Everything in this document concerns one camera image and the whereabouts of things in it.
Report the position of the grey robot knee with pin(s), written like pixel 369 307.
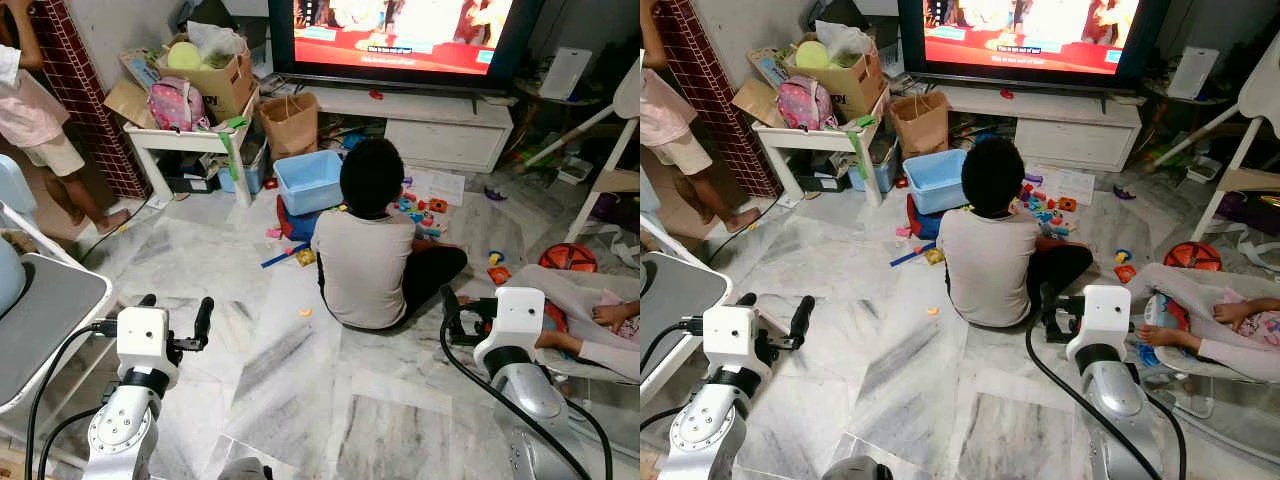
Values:
pixel 857 469
pixel 243 470

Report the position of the yellow green ball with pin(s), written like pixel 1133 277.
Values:
pixel 185 56
pixel 812 55

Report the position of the white router box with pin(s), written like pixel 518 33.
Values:
pixel 566 73
pixel 1192 72

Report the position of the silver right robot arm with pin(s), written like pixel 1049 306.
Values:
pixel 535 410
pixel 1120 410

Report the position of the flat cardboard piece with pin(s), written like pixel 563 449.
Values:
pixel 757 100
pixel 128 103

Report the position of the red round toy plate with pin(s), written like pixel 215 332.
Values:
pixel 567 258
pixel 1192 256

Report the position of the flat screen television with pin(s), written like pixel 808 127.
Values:
pixel 400 35
pixel 1030 32

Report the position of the white paper sheet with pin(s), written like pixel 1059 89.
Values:
pixel 440 185
pixel 1070 184

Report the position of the brown paper bag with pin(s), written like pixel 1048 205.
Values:
pixel 920 126
pixel 290 128

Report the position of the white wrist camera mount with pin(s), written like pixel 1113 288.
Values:
pixel 1100 320
pixel 728 338
pixel 142 340
pixel 515 325

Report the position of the red and blue bag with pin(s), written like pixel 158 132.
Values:
pixel 922 220
pixel 295 222

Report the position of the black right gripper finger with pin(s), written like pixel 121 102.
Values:
pixel 1047 306
pixel 450 308

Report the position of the open cardboard box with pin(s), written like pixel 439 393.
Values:
pixel 855 90
pixel 228 90

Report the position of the seated child in grey shirt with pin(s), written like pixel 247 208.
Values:
pixel 365 265
pixel 990 265

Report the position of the orange toy block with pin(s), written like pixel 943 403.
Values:
pixel 1125 272
pixel 498 273

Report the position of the blue storage crate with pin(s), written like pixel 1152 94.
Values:
pixel 245 172
pixel 880 170

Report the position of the standing person in pink shirt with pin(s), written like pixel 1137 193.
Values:
pixel 665 115
pixel 30 115

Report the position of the white wooden chair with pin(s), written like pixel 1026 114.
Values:
pixel 610 180
pixel 1250 180

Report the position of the white side table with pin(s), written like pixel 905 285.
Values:
pixel 180 140
pixel 810 138

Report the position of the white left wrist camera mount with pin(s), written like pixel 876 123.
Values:
pixel 142 340
pixel 728 338

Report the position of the light blue plastic bin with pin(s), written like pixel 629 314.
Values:
pixel 308 180
pixel 935 178

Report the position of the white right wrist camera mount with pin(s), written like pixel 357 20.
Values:
pixel 515 325
pixel 1100 320

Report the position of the white television cabinet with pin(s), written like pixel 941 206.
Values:
pixel 1075 135
pixel 445 135

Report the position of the blue toy stick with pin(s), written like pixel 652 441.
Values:
pixel 912 255
pixel 285 257

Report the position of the lying child in pink trousers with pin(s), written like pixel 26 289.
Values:
pixel 1210 290
pixel 585 295

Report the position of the pink child backpack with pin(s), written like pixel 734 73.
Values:
pixel 803 106
pixel 175 108

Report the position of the grey folding chair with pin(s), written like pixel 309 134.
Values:
pixel 45 310
pixel 680 295

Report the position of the white plastic bag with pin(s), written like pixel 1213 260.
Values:
pixel 845 42
pixel 218 42

